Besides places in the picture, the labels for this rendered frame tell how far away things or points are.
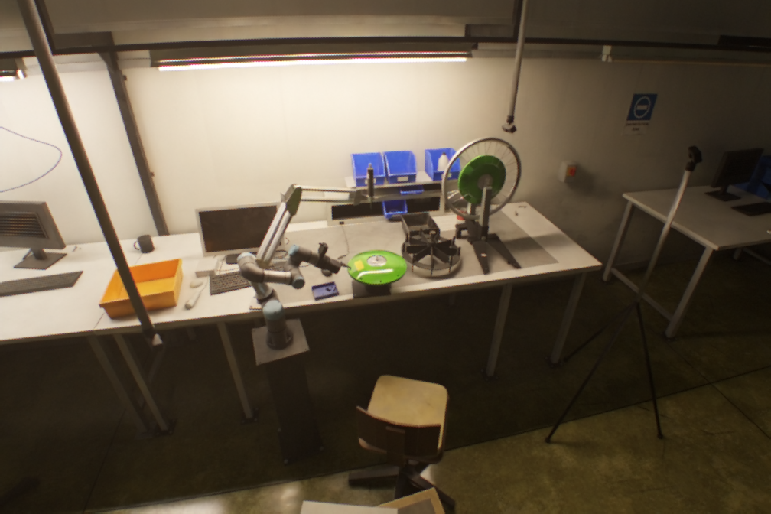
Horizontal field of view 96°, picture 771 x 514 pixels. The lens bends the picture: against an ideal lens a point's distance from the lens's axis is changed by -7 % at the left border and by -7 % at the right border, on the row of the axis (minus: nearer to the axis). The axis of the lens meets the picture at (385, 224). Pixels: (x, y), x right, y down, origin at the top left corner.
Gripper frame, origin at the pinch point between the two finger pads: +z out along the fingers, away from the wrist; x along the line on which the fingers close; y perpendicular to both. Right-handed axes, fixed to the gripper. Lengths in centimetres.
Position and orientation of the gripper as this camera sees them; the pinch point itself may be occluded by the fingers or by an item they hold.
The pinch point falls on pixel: (350, 268)
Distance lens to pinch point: 194.5
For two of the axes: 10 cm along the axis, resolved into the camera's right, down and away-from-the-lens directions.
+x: 3.2, 4.5, -8.3
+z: 7.8, 3.8, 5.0
